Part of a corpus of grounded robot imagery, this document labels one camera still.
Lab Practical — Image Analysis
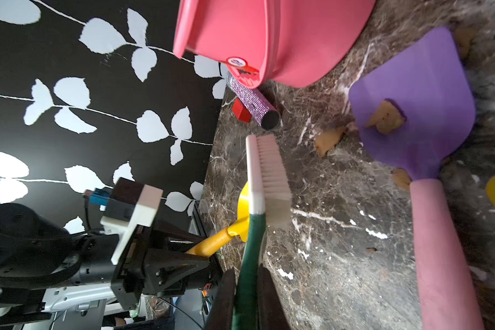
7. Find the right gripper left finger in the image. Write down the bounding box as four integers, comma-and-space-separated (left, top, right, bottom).
203, 268, 237, 330

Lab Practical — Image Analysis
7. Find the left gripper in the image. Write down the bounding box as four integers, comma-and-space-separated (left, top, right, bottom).
71, 221, 223, 310

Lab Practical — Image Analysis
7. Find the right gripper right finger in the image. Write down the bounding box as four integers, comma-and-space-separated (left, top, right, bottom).
257, 265, 291, 330

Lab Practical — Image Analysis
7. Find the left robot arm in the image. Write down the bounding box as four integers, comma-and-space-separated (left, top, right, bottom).
0, 203, 222, 329

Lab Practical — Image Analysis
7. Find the pink plastic bucket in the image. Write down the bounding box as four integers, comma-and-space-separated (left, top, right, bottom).
173, 0, 375, 89

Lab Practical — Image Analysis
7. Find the red small block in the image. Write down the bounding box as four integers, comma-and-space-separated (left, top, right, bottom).
232, 98, 252, 123

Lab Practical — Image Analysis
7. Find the purple glitter microphone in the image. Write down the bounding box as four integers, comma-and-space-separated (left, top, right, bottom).
225, 73, 281, 131

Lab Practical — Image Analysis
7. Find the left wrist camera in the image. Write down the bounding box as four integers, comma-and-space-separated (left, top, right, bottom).
83, 177, 163, 265

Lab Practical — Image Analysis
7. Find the purple square shovel pink handle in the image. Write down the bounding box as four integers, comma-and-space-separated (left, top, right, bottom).
349, 27, 484, 329

